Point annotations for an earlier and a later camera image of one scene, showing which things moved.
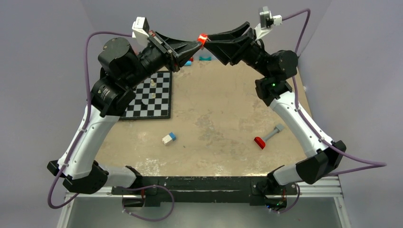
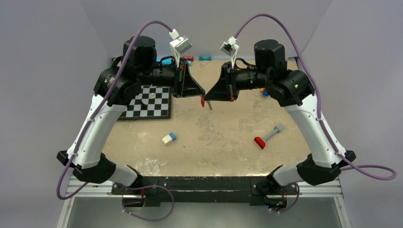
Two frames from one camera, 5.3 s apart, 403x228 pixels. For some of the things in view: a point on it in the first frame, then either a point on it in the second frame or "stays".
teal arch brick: x=202 y=59 stays
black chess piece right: x=143 y=106 stays
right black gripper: x=229 y=49 → x=226 y=88
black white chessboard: x=153 y=98 stays
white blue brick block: x=168 y=137 stays
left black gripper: x=163 y=44 → x=184 y=85
